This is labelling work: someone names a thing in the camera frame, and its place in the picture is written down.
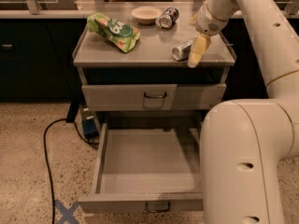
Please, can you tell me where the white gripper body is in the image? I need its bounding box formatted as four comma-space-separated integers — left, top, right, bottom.
195, 2, 229, 36

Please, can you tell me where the silver redbull can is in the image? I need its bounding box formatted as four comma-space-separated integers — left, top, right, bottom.
172, 40, 192, 61

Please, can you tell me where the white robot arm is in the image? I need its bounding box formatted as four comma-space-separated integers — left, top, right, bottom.
195, 0, 299, 224

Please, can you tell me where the grey drawer cabinet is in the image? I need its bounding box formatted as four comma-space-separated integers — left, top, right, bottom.
74, 3, 235, 130

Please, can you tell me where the closed grey top drawer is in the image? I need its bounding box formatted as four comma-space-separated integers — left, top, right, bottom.
82, 83, 226, 111

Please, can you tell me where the open grey middle drawer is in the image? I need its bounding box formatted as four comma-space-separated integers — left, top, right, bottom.
78, 123, 203, 214

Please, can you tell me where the beige bowl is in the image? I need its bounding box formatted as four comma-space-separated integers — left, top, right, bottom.
131, 7, 162, 25

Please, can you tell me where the green chips bag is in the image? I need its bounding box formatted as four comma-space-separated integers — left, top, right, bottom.
87, 13, 141, 53

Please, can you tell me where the blue power box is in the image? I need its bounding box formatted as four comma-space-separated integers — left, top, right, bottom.
80, 105, 99, 139

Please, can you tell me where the dark background counter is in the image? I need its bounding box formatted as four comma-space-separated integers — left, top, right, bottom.
0, 19, 267, 103

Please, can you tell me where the blue tape cross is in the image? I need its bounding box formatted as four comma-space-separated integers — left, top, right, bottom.
55, 200, 79, 224

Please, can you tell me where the black top drawer handle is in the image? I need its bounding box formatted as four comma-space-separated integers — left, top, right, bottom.
144, 92, 167, 99

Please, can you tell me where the black drawer handle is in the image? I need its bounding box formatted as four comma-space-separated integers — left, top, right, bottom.
144, 92, 167, 99
145, 202, 171, 213

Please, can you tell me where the black middle drawer handle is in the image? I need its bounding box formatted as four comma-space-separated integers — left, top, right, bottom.
145, 202, 171, 213

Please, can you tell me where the black power cable left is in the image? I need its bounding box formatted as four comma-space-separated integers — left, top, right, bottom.
42, 118, 100, 224

